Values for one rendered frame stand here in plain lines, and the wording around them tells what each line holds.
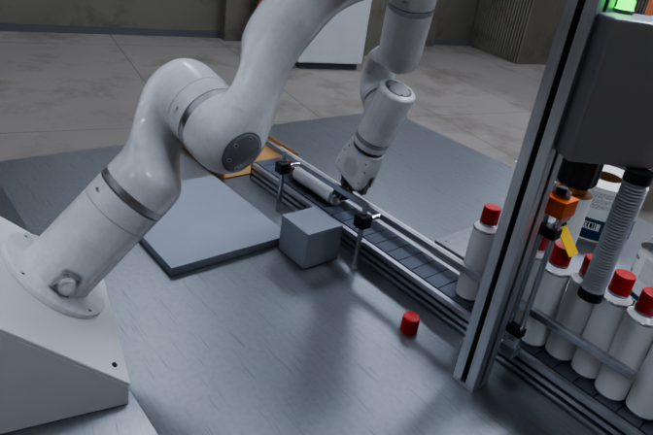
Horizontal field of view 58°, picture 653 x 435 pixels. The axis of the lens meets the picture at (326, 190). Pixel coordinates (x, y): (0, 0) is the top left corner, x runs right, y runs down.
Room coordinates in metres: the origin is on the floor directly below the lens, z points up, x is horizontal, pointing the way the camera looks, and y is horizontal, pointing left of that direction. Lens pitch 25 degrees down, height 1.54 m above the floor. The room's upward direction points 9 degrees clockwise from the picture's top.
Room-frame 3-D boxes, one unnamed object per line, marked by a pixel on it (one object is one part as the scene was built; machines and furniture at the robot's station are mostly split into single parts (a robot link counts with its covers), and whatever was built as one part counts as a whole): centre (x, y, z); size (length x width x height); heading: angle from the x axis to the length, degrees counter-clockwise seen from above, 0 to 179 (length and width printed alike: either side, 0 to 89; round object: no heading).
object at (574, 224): (1.19, -0.53, 1.03); 0.09 x 0.09 x 0.30
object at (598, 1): (0.81, -0.30, 1.16); 0.04 x 0.04 x 0.67; 43
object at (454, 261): (1.13, -0.16, 0.95); 1.07 x 0.01 x 0.01; 43
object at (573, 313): (0.86, -0.46, 0.98); 0.05 x 0.05 x 0.20
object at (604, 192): (1.43, -0.72, 0.95); 0.20 x 0.20 x 0.14
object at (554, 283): (0.89, -0.42, 0.98); 0.05 x 0.05 x 0.20
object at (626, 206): (0.75, -0.42, 1.18); 0.04 x 0.04 x 0.21
